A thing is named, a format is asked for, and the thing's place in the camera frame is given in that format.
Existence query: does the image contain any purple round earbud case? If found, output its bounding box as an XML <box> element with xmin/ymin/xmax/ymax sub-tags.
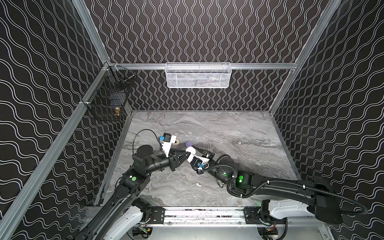
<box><xmin>185</xmin><ymin>141</ymin><xmax>193</xmax><ymax>148</ymax></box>

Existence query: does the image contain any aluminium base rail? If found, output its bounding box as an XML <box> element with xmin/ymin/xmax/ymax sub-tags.
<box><xmin>77</xmin><ymin>205</ymin><xmax>334</xmax><ymax>240</ymax></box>

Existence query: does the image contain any black wire basket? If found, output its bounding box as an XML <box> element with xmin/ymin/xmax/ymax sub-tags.
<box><xmin>86</xmin><ymin>65</ymin><xmax>137</xmax><ymax>122</ymax></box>

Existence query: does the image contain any small brass object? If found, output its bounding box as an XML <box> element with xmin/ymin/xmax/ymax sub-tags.
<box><xmin>115</xmin><ymin>107</ymin><xmax>121</xmax><ymax>117</ymax></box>

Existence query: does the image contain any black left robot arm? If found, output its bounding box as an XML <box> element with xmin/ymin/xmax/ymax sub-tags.
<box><xmin>73</xmin><ymin>145</ymin><xmax>191</xmax><ymax>240</ymax></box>

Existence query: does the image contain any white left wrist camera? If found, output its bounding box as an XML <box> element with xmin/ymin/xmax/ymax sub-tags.
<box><xmin>160</xmin><ymin>133</ymin><xmax>177</xmax><ymax>157</ymax></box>

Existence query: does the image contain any white wire mesh basket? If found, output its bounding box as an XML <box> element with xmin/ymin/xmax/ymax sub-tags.
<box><xmin>165</xmin><ymin>62</ymin><xmax>232</xmax><ymax>89</ymax></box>

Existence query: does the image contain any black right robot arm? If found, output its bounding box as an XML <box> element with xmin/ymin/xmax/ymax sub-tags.
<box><xmin>187</xmin><ymin>147</ymin><xmax>368</xmax><ymax>225</ymax></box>

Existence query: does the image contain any white round earbud case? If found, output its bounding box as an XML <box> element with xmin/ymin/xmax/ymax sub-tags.
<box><xmin>186</xmin><ymin>147</ymin><xmax>196</xmax><ymax>163</ymax></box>

